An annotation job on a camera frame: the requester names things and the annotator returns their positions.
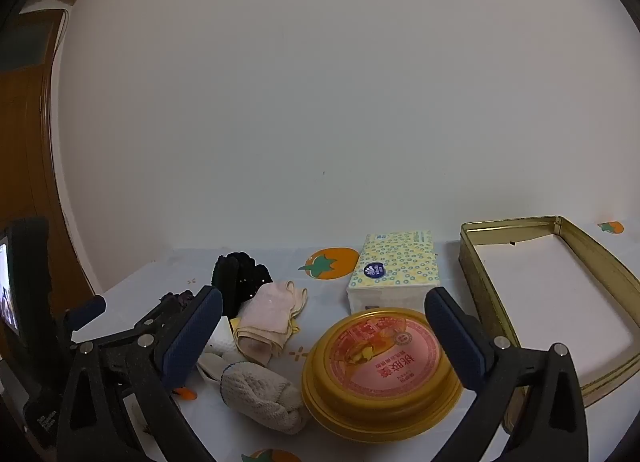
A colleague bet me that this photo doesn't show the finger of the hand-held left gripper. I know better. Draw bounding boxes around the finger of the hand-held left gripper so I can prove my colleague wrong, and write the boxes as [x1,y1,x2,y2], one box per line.
[64,295,107,343]

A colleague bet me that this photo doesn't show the black fuzzy cloth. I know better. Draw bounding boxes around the black fuzzy cloth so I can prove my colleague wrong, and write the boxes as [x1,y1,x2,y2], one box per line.
[211,251,273,318]

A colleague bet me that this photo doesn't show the brown wooden door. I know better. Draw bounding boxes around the brown wooden door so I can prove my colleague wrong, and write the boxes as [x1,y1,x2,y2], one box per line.
[0,7,103,358]

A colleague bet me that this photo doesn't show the round gold tin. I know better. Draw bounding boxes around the round gold tin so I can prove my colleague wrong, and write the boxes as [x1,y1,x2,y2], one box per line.
[301,308,463,442]

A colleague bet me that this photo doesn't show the rectangular gold tin box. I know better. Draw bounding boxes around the rectangular gold tin box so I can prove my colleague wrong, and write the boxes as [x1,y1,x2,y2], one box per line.
[459,215,640,435]

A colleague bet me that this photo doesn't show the yellow patterned tissue pack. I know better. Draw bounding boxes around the yellow patterned tissue pack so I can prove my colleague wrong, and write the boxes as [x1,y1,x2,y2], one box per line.
[346,230,441,315]

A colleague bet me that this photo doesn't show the pale pink sock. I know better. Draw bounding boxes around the pale pink sock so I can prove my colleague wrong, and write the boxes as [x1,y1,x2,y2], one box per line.
[234,280,308,367]

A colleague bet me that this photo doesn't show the small lit screen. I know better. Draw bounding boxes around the small lit screen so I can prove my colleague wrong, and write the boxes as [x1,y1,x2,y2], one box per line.
[0,237,22,338]

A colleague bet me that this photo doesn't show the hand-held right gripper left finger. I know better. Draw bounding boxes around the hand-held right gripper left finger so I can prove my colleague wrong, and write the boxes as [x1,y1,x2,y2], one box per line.
[56,286,224,462]

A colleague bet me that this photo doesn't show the white fruit-print tablecloth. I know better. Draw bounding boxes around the white fruit-print tablecloth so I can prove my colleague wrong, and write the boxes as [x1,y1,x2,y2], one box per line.
[70,219,640,462]

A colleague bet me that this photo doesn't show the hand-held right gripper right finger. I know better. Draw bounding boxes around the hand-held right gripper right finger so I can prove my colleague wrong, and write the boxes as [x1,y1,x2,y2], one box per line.
[424,286,591,462]

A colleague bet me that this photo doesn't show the dark purple fuzzy sock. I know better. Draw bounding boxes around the dark purple fuzzy sock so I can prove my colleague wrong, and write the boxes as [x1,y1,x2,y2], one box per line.
[160,290,196,313]

